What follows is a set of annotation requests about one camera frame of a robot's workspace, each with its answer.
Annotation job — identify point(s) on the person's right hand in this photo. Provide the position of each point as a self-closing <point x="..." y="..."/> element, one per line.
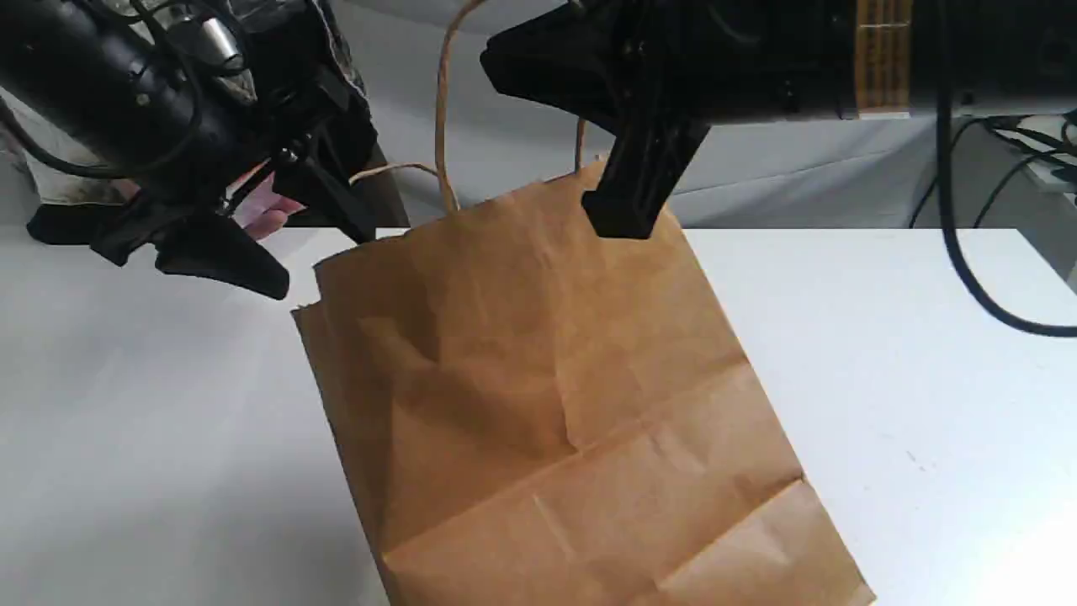
<point x="263" y="211"/>

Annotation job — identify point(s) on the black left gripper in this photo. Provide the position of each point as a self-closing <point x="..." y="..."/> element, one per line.
<point x="296" y="107"/>

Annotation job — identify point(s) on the person torso camouflage jacket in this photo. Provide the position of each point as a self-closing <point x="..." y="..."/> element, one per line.
<point x="252" y="84"/>

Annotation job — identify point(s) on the brown paper bag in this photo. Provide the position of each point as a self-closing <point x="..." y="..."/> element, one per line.
<point x="529" y="414"/>

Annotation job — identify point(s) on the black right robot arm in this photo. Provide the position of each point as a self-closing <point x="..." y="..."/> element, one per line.
<point x="980" y="58"/>

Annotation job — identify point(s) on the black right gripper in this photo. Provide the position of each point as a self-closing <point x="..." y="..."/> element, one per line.
<point x="658" y="74"/>

